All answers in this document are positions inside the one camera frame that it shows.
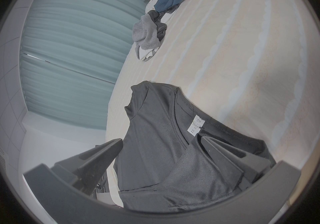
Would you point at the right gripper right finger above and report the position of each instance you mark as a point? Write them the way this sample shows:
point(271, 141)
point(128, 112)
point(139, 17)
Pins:
point(225, 163)

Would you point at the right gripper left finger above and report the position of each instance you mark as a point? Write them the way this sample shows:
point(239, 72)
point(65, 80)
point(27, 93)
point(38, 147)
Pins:
point(100, 163)

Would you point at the black T-shirt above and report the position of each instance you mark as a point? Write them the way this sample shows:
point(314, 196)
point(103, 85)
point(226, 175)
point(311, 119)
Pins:
point(155, 143)

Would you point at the bed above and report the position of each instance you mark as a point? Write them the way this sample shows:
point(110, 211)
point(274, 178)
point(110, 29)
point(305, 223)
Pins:
point(237, 55)

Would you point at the pile of clothes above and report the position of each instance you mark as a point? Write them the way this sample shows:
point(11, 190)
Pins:
point(147, 33)

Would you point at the blue-green curtain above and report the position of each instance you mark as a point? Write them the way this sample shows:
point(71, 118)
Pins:
point(75, 43)

